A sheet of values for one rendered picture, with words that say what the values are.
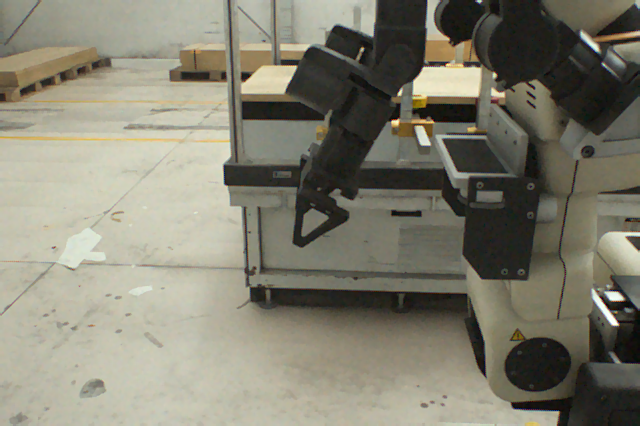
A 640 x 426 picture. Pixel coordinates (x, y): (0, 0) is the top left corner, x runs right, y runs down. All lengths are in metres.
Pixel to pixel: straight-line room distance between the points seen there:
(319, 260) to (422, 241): 0.42
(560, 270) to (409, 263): 1.56
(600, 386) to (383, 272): 1.64
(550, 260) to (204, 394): 1.43
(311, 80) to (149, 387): 1.66
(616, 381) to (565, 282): 0.16
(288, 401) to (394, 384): 0.37
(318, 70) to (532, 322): 0.53
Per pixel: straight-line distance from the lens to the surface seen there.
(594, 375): 1.03
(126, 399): 2.21
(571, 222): 1.02
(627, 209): 2.37
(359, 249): 2.50
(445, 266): 2.55
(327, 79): 0.73
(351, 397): 2.13
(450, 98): 2.28
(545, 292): 1.01
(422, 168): 2.10
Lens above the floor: 1.31
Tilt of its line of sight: 22 degrees down
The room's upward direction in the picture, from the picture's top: straight up
